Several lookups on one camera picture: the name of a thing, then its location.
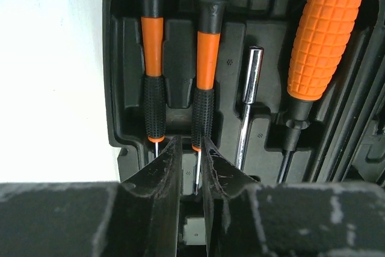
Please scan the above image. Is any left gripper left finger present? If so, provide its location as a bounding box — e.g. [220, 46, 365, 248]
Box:
[1, 137, 182, 256]

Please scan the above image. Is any black plastic tool case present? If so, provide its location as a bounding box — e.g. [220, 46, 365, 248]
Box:
[102, 0, 384, 256]

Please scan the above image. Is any black orange handled screwdriver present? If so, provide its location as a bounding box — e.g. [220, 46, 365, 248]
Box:
[235, 46, 264, 170]

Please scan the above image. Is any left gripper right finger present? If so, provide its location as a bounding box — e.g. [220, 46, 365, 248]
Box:
[202, 139, 384, 256]

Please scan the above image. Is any small orange black precision screwdriver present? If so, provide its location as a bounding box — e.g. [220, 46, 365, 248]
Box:
[141, 0, 166, 157]

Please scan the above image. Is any orange grip bit screwdriver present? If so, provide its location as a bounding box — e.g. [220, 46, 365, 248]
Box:
[277, 0, 362, 183]

